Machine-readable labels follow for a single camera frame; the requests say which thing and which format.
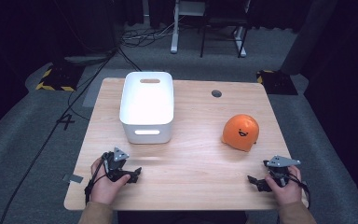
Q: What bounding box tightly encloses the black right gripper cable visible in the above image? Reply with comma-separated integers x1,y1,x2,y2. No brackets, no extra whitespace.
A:
286,172,311,201

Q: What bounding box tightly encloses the grey tape piece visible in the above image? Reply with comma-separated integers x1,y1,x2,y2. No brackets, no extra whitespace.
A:
62,174,85,185

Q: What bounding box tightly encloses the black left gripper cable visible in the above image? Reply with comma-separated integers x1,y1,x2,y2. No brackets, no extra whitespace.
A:
84,151,110,205

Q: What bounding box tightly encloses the person's left hand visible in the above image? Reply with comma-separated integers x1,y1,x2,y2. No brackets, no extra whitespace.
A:
89,157,131,206

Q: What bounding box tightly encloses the person's dark clothing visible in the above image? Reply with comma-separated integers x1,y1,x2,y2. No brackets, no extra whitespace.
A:
117,210,249,224

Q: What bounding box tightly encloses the person's right hand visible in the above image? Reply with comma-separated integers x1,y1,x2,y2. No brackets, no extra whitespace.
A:
264,164,303,207

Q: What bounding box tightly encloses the black chair frame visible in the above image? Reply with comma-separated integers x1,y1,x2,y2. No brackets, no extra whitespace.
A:
200,0,252,59

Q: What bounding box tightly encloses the long black floor cable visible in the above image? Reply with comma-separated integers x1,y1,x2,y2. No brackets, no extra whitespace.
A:
0,46,143,224

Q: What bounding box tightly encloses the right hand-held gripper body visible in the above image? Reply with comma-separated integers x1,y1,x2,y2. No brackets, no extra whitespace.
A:
262,154,302,189

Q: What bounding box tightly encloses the bundle of floor cables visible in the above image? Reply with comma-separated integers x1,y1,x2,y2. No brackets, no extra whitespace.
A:
120,18,175,49

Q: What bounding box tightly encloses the white desk leg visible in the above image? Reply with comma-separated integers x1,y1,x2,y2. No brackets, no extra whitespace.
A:
170,0,182,55
233,25,248,58

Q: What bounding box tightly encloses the orange smiley face toy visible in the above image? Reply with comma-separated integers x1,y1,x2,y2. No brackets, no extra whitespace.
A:
221,114,260,153

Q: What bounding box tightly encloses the grey curtain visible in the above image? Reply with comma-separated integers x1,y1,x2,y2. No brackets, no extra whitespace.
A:
279,0,339,76

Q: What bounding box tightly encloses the white plastic storage bin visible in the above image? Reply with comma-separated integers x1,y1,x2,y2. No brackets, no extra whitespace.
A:
118,71,175,145

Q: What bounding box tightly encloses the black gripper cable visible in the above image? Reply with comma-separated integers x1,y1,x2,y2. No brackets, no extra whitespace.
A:
286,172,311,201
84,151,110,205

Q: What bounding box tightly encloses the yellow black striped floor plate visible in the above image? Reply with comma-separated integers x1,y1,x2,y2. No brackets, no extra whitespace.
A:
255,69,299,96
34,63,86,92

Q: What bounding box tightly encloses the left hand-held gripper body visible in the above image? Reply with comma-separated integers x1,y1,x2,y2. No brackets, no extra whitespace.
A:
102,147,131,183

